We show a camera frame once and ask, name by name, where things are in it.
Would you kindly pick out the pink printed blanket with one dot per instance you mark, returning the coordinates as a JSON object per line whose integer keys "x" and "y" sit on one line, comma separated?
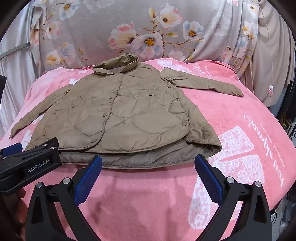
{"x": 231, "y": 129}

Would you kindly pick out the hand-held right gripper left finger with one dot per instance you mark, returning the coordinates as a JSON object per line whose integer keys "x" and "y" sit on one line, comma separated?
{"x": 89, "y": 178}

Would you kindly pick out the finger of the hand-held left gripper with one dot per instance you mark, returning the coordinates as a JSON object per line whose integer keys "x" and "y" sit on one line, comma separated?
{"x": 12, "y": 148}
{"x": 44, "y": 144}

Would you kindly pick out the khaki quilted jacket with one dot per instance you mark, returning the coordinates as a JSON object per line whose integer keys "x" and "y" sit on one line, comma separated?
{"x": 138, "y": 115}

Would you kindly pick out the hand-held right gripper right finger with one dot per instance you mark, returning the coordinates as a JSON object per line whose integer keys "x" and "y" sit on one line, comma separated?
{"x": 208, "y": 178}

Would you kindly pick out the grey floral quilt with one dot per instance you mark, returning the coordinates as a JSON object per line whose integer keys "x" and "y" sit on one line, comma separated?
{"x": 104, "y": 25}

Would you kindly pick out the grey curtain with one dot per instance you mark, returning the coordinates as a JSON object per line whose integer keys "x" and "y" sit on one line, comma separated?
{"x": 16, "y": 81}

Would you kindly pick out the person's left hand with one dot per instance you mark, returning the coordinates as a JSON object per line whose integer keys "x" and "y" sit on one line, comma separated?
{"x": 19, "y": 208}

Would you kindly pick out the beige curtain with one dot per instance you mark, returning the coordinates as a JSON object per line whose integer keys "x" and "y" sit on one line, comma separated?
{"x": 274, "y": 69}

